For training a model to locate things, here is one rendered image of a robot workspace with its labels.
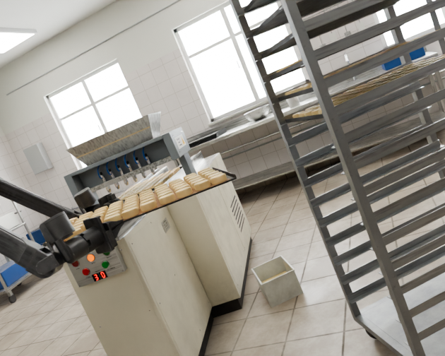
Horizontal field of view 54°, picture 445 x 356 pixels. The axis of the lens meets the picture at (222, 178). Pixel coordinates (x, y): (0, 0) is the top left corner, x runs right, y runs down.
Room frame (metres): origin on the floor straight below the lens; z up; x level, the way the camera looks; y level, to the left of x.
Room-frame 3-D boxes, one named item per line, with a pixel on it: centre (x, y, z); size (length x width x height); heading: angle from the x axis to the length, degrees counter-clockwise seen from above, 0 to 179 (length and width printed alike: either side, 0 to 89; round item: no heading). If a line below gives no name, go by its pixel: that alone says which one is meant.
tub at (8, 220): (5.69, 3.00, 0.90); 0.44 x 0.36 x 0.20; 76
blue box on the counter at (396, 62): (4.55, -2.22, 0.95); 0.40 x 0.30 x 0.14; 71
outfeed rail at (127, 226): (2.83, 0.34, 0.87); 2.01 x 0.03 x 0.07; 169
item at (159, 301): (2.25, 0.60, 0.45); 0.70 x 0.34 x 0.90; 169
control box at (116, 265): (1.89, 0.67, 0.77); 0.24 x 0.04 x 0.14; 79
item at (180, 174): (3.17, 0.21, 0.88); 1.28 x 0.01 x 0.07; 169
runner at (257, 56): (1.76, -0.61, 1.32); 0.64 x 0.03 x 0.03; 99
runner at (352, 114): (1.76, -0.61, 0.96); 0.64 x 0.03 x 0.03; 99
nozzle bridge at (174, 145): (2.74, 0.50, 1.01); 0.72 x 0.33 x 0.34; 79
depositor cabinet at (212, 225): (3.21, 0.41, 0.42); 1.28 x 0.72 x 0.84; 169
